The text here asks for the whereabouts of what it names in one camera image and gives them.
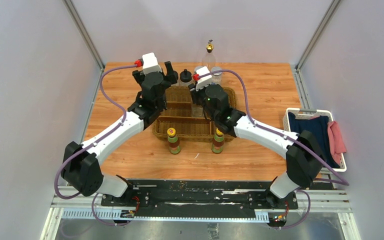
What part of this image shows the left aluminium frame post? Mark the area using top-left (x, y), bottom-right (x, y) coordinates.
top-left (62, 0), bottom-right (105, 70)

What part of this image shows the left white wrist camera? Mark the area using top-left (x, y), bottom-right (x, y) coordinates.
top-left (134, 52), bottom-right (163, 75)

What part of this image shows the silver-lid pepper jar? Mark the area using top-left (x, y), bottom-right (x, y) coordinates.
top-left (193, 65), bottom-right (203, 74)
top-left (210, 66), bottom-right (223, 85)

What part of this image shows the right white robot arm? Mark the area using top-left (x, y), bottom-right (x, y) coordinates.
top-left (188, 84), bottom-right (326, 209)

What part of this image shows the right green sauce bottle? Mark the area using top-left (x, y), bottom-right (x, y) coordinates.
top-left (211, 128), bottom-right (225, 154)

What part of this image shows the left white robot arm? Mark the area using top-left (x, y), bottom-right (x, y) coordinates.
top-left (54, 58), bottom-right (178, 207)

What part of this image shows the green sauce bottle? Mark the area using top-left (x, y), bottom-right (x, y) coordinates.
top-left (167, 127), bottom-right (181, 155)
top-left (211, 128), bottom-right (225, 154)

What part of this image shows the white plastic perforated basket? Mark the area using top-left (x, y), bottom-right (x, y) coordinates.
top-left (282, 107), bottom-right (347, 173)

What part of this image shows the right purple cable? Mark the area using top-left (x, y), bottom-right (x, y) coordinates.
top-left (196, 69), bottom-right (350, 230)

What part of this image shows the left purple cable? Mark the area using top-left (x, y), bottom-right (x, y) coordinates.
top-left (54, 64), bottom-right (140, 227)

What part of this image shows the right aluminium frame post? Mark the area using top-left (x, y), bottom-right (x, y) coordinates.
top-left (295, 0), bottom-right (342, 72)

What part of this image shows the aluminium frame post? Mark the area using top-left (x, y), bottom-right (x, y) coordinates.
top-left (62, 0), bottom-right (105, 70)
top-left (295, 0), bottom-right (342, 72)

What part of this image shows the dark blue cloth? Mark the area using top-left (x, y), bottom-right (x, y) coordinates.
top-left (287, 112), bottom-right (340, 169)

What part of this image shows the pink cloth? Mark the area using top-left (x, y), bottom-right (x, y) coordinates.
top-left (327, 121), bottom-right (347, 161)

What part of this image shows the left green sauce bottle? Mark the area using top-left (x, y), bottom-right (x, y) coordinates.
top-left (167, 127), bottom-right (181, 155)

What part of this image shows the purple cable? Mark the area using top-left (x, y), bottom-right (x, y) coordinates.
top-left (54, 64), bottom-right (140, 227)
top-left (196, 69), bottom-right (350, 230)

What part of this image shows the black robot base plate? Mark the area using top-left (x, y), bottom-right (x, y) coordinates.
top-left (100, 179), bottom-right (298, 219)

